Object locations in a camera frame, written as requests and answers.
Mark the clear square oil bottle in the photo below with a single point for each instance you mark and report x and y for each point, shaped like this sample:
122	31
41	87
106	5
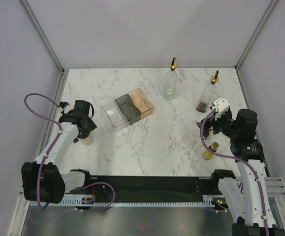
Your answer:
170	81

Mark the orange plastic bin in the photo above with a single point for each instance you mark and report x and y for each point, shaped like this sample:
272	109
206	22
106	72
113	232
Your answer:
140	101

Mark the grey plastic bin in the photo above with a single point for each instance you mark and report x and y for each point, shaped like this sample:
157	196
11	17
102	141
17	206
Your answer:
128	109

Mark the right aluminium frame post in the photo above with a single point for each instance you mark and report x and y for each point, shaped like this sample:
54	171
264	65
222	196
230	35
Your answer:
261	23

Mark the upper yellow label bottle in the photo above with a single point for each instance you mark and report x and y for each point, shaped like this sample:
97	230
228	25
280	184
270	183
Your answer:
205	134

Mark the clear plastic bin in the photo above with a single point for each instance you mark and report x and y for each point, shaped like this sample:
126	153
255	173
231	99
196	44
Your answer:
115	116

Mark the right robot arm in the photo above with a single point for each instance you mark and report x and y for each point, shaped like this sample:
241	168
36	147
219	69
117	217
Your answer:
250	208

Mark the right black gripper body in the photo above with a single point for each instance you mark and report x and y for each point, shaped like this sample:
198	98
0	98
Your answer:
225	124

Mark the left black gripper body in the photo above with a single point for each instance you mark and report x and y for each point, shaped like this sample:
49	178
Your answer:
89	126

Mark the dark sauce glass bottle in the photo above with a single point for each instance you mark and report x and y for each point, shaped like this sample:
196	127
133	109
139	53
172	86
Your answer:
208	93

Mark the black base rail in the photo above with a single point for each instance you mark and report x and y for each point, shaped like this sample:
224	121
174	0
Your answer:
148	189

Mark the lower yellow label bottle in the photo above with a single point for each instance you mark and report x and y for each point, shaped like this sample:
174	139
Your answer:
208	154

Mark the aluminium frame post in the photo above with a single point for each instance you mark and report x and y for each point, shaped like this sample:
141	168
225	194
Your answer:
40	32
261	23

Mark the yellow label bottle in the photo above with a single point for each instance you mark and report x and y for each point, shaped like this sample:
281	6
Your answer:
205	134
208	154

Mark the white cable duct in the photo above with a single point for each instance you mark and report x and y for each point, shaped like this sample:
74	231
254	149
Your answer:
80	201

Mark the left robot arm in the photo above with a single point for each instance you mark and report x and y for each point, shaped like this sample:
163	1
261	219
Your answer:
42	180

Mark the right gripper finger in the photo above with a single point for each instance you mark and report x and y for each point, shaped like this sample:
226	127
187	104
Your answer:
211	133
207	126

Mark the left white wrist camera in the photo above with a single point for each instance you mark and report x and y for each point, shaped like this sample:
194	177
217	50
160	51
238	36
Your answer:
62	105

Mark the left aluminium frame post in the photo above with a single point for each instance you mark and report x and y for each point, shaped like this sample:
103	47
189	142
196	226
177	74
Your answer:
40	32

